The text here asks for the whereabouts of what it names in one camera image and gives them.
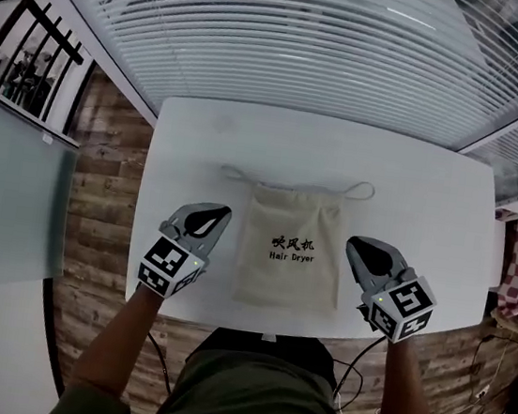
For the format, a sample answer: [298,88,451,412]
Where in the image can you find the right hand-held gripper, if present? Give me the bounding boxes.
[334,233,445,350]

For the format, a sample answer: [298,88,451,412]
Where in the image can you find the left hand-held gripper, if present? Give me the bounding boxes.
[134,193,236,309]

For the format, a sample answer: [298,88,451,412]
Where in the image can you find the grey drawstring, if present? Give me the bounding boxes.
[330,177,377,204]
[218,162,267,188]

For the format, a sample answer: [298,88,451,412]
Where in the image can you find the beige cloth drawstring bag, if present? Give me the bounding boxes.
[229,176,358,317]

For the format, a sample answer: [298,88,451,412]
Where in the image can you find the person's left forearm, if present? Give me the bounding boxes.
[65,272,170,409]

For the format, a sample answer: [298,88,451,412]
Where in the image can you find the person's right forearm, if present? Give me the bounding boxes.
[372,330,445,414]

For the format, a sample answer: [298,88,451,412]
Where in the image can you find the white power strip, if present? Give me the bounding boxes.
[472,381,495,405]

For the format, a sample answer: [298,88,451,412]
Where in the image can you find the person's dark green clothing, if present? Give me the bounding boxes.
[44,325,458,414]

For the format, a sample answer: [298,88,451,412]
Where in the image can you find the frosted glass panel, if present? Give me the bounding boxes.
[0,88,88,303]

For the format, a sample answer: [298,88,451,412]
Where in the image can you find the white window blinds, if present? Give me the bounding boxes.
[45,0,518,163]

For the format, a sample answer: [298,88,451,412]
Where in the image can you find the black metal railing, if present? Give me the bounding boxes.
[0,0,94,126]

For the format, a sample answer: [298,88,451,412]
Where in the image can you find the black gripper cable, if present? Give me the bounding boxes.
[138,330,181,397]
[327,328,389,414]

